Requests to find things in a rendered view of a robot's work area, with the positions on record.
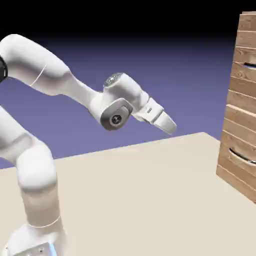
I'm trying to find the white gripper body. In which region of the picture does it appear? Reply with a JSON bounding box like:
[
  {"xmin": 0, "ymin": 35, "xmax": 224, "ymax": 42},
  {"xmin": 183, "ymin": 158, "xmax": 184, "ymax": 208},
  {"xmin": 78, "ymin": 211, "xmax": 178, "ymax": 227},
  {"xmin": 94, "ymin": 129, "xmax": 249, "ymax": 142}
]
[{"xmin": 153, "ymin": 111, "xmax": 178, "ymax": 135}]

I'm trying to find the wooden drawer front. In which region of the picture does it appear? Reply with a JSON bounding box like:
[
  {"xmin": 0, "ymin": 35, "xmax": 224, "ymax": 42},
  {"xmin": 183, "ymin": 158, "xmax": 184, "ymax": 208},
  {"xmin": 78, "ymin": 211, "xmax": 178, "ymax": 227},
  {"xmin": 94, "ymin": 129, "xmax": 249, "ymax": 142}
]
[
  {"xmin": 225, "ymin": 46, "xmax": 256, "ymax": 119},
  {"xmin": 217, "ymin": 104, "xmax": 256, "ymax": 181}
]

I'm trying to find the light wood cabinet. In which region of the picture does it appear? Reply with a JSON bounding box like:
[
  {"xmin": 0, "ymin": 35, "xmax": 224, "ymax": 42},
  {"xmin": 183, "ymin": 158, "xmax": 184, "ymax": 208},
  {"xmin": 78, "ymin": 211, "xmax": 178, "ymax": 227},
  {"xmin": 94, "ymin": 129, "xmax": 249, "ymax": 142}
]
[{"xmin": 215, "ymin": 11, "xmax": 256, "ymax": 205}]

